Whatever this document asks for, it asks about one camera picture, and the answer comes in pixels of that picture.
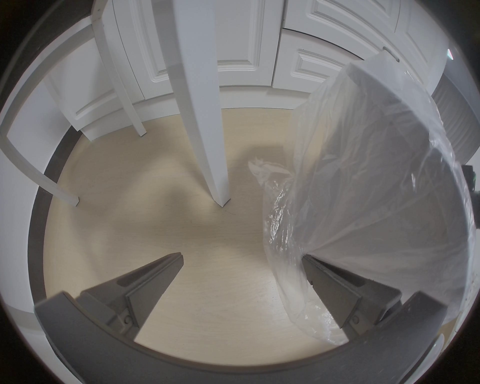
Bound pale grey trash bin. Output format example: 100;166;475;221
292;50;469;301

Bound white wardrobe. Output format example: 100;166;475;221
49;0;452;141

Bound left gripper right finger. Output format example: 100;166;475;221
301;255;404;337

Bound white chair dark grey cushions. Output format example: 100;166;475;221
0;0;232;209

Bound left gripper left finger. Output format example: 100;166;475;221
77;252;185;340

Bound clear plastic bag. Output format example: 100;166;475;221
247;62;474;346

